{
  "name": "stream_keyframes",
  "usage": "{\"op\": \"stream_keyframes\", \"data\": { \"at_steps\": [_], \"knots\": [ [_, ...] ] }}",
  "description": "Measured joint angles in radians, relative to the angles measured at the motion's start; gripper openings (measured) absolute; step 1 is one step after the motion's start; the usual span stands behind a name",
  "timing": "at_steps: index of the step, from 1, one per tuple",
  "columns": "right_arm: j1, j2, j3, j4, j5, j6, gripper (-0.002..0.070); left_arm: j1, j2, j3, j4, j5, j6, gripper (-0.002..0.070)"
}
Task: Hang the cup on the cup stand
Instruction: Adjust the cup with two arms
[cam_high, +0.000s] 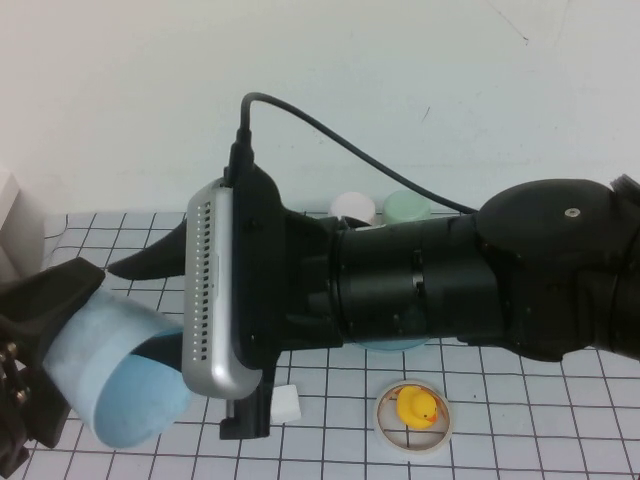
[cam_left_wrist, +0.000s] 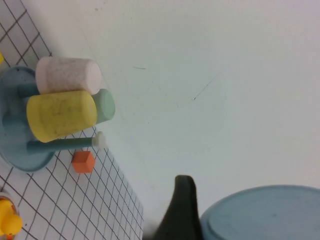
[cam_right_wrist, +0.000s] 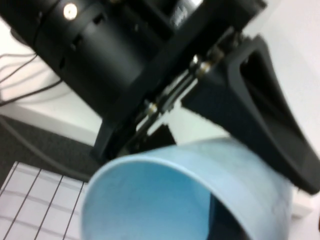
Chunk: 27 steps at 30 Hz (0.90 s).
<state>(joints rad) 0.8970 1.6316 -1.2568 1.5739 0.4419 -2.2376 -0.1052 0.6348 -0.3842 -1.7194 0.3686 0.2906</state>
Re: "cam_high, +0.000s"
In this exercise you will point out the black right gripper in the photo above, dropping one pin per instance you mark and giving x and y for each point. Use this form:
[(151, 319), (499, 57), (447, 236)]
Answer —
[(310, 280)]

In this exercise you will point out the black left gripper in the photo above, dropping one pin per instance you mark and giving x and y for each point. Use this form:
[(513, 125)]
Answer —
[(10, 400)]

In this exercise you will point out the light blue plastic cup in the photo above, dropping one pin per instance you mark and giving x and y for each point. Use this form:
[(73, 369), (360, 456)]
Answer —
[(100, 350)]

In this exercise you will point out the pale pink plastic cup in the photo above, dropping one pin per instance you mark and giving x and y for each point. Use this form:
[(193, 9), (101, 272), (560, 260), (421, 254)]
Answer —
[(352, 206)]

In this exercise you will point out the blue cup stand with pegs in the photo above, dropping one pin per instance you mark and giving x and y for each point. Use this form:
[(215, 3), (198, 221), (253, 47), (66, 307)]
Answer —
[(390, 346)]

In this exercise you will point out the light green plastic cup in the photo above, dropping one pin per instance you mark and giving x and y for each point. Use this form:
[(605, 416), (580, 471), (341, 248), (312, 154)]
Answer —
[(406, 207)]

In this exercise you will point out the white side panel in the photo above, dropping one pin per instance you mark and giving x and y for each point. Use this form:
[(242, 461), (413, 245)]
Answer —
[(12, 240)]

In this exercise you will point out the white foam cube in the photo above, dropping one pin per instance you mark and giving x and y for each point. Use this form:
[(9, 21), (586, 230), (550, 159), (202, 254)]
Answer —
[(287, 405)]

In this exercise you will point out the yellow rubber duck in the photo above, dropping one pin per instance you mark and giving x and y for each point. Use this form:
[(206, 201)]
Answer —
[(415, 407)]

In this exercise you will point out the white tape roll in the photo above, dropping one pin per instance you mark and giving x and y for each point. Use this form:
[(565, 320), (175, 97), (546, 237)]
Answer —
[(415, 448)]

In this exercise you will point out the blue checkered tablecloth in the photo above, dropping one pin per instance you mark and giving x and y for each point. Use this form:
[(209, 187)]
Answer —
[(525, 425)]

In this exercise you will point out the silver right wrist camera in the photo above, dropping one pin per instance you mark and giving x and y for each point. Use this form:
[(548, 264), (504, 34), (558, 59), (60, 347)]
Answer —
[(210, 300)]

